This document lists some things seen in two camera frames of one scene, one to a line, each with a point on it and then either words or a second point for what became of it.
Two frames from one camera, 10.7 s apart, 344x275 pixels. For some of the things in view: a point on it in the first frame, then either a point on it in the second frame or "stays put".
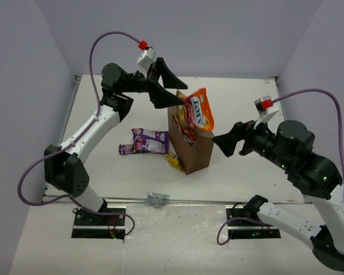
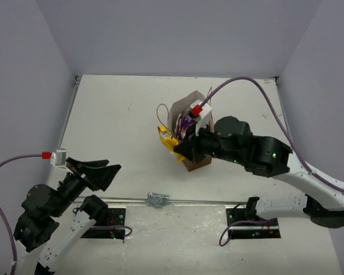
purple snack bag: (149, 141) to (182, 122)
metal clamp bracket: (156, 200) stays put
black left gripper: (152, 79) to (82, 175)
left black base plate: (88, 226) stays put
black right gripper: (227, 142) to (190, 146)
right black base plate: (243, 229) stays put
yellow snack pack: (174, 160) to (166, 137)
